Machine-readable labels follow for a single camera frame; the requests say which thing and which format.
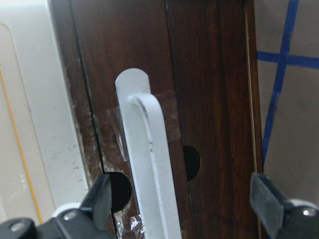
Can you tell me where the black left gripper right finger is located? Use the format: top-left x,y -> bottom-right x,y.
250,173 -> 319,239

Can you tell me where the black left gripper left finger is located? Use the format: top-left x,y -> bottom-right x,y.
55,174 -> 111,239

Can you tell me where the cream plastic cabinet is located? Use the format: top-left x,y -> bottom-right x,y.
0,0 -> 88,224

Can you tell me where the white drawer handle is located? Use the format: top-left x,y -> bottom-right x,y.
115,68 -> 182,239

